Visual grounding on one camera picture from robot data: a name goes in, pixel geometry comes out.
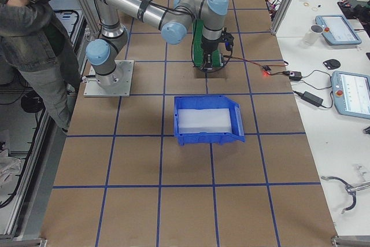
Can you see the person in grey jacket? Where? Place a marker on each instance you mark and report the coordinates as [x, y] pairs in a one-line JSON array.
[[35, 42]]

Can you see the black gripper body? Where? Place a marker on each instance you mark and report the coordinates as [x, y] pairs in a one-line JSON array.
[[207, 45]]

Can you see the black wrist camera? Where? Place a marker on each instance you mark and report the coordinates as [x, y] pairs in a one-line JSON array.
[[228, 40]]

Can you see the small black controller box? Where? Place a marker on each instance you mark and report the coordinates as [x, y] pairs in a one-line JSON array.
[[295, 75]]

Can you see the red lit circuit board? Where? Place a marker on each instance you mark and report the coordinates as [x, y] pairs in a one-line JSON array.
[[266, 69]]

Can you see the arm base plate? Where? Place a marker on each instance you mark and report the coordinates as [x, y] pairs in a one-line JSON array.
[[116, 84]]

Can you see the metal clamp tool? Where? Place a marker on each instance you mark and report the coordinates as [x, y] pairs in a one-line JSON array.
[[350, 189]]

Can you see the white mug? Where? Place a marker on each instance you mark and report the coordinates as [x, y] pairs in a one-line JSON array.
[[313, 34]]

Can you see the teach pendant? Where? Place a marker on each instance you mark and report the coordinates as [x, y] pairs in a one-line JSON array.
[[351, 93], [337, 30]]

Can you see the near teach pendant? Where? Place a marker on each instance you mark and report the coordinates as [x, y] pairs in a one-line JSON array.
[[351, 93]]

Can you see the far teach pendant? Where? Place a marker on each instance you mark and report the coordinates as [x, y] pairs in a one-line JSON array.
[[337, 30]]

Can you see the blue plastic bin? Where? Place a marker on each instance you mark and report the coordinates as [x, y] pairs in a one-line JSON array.
[[207, 119]]

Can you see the black round puck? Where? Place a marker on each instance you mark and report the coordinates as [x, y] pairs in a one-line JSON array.
[[332, 64]]

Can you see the black power adapter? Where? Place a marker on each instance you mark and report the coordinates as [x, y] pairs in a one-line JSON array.
[[312, 99]]

